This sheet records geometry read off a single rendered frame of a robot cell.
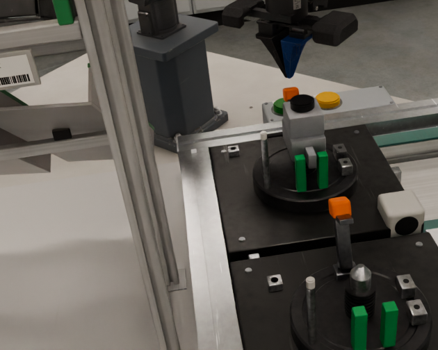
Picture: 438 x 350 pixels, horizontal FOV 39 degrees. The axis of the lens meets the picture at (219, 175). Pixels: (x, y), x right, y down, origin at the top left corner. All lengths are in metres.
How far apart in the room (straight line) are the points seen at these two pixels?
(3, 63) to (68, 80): 0.99
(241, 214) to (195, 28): 0.43
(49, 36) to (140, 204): 0.17
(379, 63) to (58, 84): 2.18
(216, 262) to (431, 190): 0.34
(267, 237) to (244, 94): 0.59
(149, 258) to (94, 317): 0.26
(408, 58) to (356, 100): 2.37
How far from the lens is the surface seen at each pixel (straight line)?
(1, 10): 0.55
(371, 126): 1.00
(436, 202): 0.92
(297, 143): 0.78
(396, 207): 0.78
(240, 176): 0.87
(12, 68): 0.51
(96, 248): 0.97
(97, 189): 1.10
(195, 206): 0.85
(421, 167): 0.98
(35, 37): 0.50
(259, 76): 1.38
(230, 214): 0.81
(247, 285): 0.71
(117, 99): 0.52
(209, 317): 0.70
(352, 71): 3.30
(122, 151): 0.55
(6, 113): 0.69
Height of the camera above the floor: 1.48
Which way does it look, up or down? 35 degrees down
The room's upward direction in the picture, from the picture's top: 7 degrees counter-clockwise
